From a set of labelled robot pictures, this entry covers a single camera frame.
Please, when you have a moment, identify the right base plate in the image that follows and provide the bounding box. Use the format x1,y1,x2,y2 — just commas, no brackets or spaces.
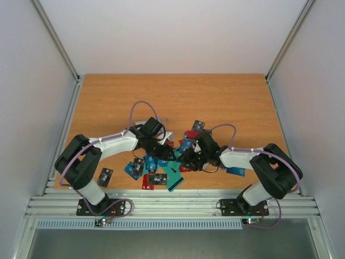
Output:
219,199,270,216

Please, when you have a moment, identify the black card top right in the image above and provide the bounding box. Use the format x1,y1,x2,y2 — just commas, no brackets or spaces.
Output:
191,120,205,132

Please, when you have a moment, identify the black card on red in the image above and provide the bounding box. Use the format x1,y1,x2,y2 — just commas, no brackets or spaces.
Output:
148,174,168,185

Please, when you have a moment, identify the blue card far right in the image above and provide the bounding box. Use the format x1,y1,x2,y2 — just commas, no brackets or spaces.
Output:
226,167,245,177

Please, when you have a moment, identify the black VIP card left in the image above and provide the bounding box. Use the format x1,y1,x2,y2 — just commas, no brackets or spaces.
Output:
132,158,144,176

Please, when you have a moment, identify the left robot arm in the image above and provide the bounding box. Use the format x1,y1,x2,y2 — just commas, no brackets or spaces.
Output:
54,117,176,215

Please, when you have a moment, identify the red card upper right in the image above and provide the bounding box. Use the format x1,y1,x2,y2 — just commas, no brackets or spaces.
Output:
185,131,200,140

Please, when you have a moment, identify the black card lone left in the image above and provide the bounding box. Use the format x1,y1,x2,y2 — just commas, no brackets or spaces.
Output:
97,168,113,188

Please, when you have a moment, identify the teal card magnetic stripe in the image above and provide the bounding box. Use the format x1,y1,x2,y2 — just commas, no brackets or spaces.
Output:
162,167,184,192

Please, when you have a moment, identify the blue VIP card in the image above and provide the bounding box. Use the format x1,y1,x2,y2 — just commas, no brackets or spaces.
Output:
144,154,158,172

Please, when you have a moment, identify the blue slotted cable duct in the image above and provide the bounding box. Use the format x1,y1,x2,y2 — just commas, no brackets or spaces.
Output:
37,219,243,230

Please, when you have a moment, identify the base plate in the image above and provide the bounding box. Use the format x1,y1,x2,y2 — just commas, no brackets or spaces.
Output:
76,199,126,216
219,199,270,216

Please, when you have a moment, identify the left base plate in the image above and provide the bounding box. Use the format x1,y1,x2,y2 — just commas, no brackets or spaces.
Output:
76,199,126,216

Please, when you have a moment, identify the red card bottom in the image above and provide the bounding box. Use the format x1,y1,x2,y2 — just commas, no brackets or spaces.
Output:
142,174,155,190

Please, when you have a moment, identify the blue card left bottom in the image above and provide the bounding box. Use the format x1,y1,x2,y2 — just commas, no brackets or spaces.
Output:
124,162,140,181

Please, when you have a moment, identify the teal VIP card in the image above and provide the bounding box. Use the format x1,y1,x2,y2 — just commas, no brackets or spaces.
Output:
168,161,181,173

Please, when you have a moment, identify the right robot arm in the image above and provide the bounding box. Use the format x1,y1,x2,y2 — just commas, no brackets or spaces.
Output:
177,132,303,215

